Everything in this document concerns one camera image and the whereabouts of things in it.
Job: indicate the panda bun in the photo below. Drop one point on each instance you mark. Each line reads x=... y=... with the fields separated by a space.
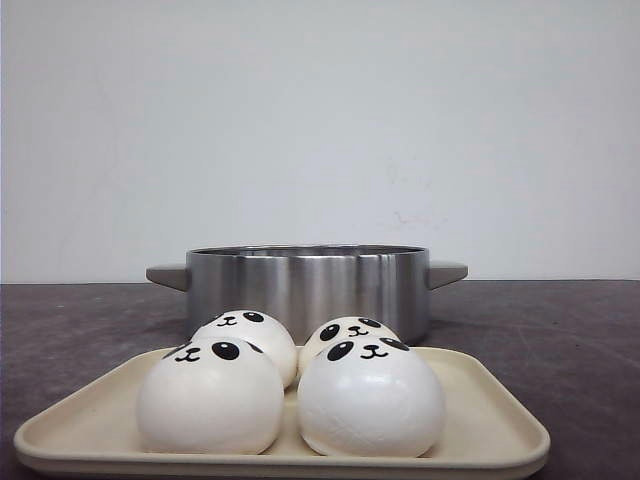
x=341 y=328
x=216 y=396
x=372 y=396
x=261 y=330

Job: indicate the stainless steel steamer pot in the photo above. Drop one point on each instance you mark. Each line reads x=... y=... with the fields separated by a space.
x=305 y=286

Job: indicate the beige rectangular tray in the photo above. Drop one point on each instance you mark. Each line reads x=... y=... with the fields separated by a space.
x=91 y=433

